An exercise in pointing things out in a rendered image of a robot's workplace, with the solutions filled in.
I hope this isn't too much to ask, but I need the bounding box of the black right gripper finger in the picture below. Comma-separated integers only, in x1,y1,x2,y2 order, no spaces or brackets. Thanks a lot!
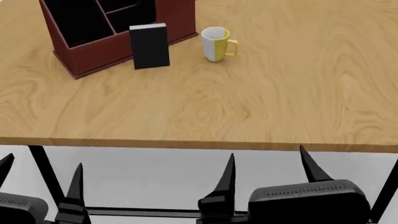
298,144,336,184
196,152,237,224

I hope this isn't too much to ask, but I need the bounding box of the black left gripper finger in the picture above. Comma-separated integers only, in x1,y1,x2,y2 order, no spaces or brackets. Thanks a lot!
55,162,93,224
0,152,16,188

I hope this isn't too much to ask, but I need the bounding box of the red-brown compartment caddy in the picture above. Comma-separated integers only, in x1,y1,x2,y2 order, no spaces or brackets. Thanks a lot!
38,0,200,80

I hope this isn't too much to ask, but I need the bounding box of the black book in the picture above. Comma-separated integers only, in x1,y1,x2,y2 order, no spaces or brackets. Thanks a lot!
129,22,171,70

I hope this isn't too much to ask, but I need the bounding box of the black table leg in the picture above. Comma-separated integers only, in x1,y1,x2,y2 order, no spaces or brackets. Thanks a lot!
27,145,67,212
368,158,398,224

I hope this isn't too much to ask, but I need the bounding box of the black table crossbar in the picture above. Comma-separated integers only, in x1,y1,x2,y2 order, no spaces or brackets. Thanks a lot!
83,205,250,218

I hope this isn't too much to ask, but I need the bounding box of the white and yellow mug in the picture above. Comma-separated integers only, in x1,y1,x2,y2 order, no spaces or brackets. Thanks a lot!
200,26,239,63

